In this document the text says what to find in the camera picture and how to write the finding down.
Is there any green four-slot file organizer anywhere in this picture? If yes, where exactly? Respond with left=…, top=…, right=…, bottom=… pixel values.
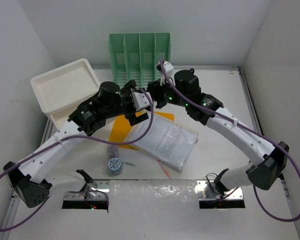
left=108, top=32, right=171, bottom=88

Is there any white front shelf board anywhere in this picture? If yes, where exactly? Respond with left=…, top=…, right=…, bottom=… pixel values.
left=9, top=180, right=299, bottom=240

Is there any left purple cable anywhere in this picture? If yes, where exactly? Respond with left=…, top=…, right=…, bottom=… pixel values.
left=0, top=88, right=155, bottom=233

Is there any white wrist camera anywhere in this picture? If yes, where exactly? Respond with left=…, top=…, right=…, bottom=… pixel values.
left=156, top=61, right=174, bottom=86
left=131, top=92, right=150, bottom=112

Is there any purple cable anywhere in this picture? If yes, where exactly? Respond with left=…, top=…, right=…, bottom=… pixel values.
left=0, top=88, right=155, bottom=233
left=159, top=59, right=300, bottom=222

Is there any orange paper folder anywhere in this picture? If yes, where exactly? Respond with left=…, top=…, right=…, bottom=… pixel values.
left=108, top=111, right=175, bottom=151

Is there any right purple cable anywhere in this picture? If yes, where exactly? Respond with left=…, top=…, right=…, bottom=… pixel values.
left=159, top=59, right=300, bottom=222

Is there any clear mesh document pouch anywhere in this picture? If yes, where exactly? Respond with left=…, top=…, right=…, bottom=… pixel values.
left=131, top=114, right=199, bottom=172

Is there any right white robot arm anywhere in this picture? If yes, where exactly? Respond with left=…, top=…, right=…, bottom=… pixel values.
left=147, top=68, right=289, bottom=196

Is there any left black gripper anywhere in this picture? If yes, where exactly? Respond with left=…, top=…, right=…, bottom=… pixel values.
left=103, top=81, right=147, bottom=125

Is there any dark-lidded ink jar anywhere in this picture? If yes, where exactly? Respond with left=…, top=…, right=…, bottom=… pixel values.
left=106, top=144, right=120, bottom=159

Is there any white plastic drawer unit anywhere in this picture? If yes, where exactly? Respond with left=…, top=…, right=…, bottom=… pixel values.
left=30, top=58, right=101, bottom=130

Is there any green-tipped white pen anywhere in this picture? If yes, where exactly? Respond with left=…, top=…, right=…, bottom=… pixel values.
left=122, top=161, right=136, bottom=167

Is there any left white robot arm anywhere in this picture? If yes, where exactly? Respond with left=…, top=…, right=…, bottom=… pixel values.
left=3, top=80, right=154, bottom=208

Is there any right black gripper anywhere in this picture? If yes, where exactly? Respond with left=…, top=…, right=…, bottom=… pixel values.
left=145, top=75, right=189, bottom=110

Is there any orange-tipped clear pen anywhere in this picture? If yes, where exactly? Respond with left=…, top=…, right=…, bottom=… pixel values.
left=157, top=159, right=171, bottom=180

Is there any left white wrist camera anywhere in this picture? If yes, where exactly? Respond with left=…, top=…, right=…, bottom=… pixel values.
left=131, top=92, right=150, bottom=112

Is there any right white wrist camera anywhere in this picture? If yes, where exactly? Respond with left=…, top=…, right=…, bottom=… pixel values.
left=156, top=61, right=174, bottom=86

